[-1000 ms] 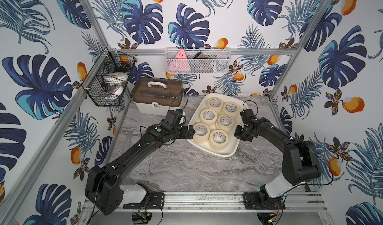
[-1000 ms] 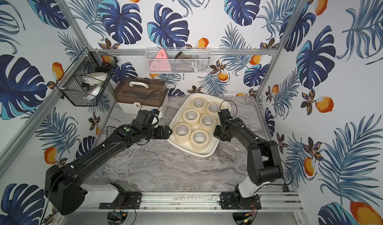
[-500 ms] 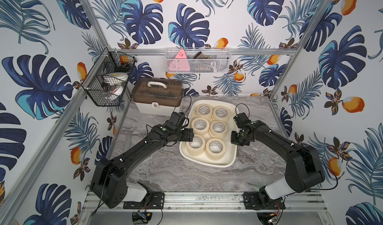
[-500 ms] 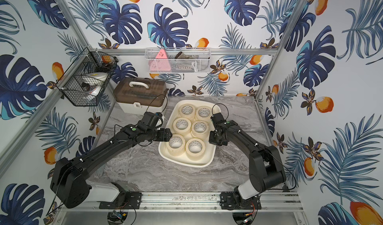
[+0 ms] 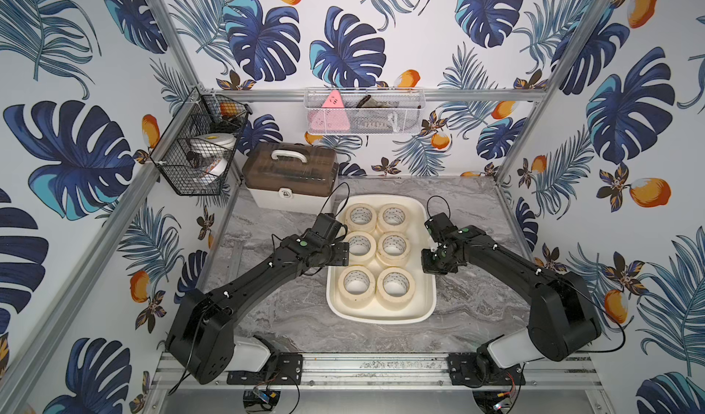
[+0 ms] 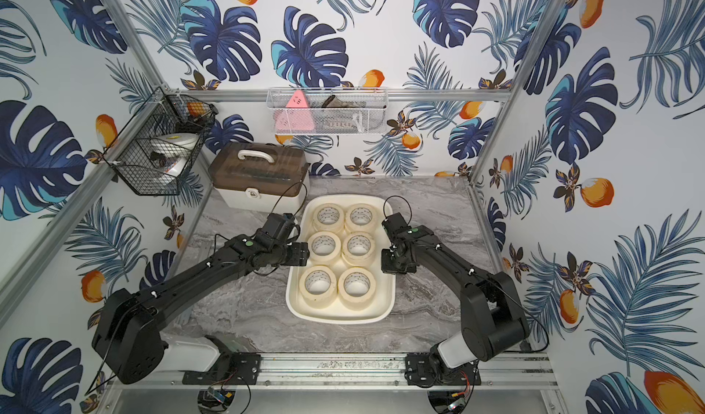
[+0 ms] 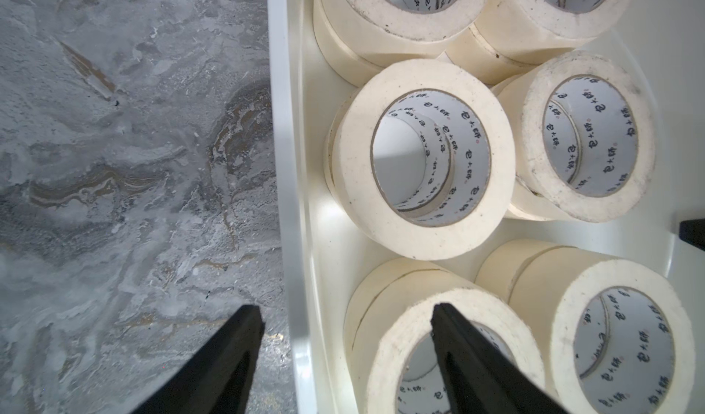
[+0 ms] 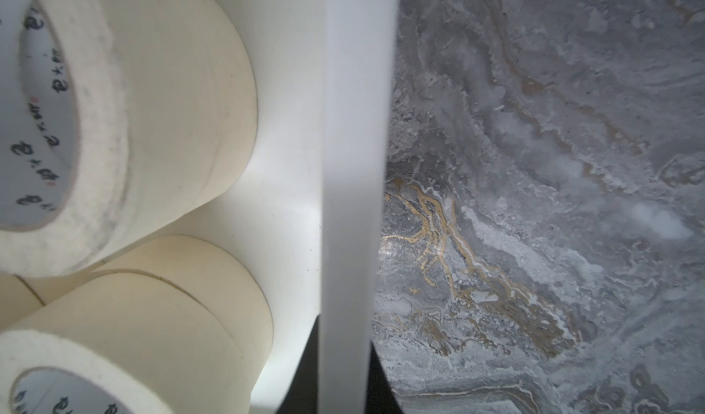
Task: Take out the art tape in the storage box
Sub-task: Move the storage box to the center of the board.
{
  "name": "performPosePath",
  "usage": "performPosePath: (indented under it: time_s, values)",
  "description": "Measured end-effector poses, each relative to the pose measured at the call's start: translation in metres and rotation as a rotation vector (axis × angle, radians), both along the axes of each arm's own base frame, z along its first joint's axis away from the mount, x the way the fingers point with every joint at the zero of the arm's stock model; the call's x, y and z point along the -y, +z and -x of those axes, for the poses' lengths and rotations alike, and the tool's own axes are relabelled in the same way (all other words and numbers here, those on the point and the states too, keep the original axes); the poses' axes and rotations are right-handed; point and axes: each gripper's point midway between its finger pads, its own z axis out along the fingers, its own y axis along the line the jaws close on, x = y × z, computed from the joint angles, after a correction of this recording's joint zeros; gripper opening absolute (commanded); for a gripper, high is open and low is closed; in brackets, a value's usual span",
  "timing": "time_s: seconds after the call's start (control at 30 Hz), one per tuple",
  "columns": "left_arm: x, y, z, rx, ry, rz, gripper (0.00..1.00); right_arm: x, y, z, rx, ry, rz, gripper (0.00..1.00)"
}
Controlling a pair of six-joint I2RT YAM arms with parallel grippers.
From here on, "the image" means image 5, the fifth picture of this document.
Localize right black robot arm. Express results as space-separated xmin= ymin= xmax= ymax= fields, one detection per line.
xmin=422 ymin=213 xmax=602 ymax=369

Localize white mesh wall basket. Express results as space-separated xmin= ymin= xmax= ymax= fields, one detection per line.
xmin=303 ymin=88 xmax=426 ymax=136

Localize black wire basket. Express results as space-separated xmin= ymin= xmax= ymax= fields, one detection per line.
xmin=149 ymin=88 xmax=253 ymax=197

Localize white item in basket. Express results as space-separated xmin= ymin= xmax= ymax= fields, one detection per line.
xmin=187 ymin=133 xmax=236 ymax=184

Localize pink triangular item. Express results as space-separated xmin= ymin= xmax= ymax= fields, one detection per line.
xmin=310 ymin=90 xmax=351 ymax=134

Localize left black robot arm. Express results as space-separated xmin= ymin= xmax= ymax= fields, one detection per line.
xmin=165 ymin=213 xmax=349 ymax=385

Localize cream masking tape roll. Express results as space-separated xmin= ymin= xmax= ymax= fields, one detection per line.
xmin=344 ymin=203 xmax=377 ymax=234
xmin=344 ymin=231 xmax=377 ymax=265
xmin=376 ymin=204 xmax=411 ymax=233
xmin=376 ymin=232 xmax=411 ymax=267
xmin=337 ymin=265 xmax=376 ymax=309
xmin=376 ymin=267 xmax=416 ymax=311

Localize white plastic storage tray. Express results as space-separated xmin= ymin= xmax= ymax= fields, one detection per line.
xmin=327 ymin=195 xmax=437 ymax=325

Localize brown lidded storage case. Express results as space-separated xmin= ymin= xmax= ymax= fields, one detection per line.
xmin=242 ymin=142 xmax=339 ymax=215

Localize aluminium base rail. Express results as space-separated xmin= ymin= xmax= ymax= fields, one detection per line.
xmin=147 ymin=350 xmax=604 ymax=391

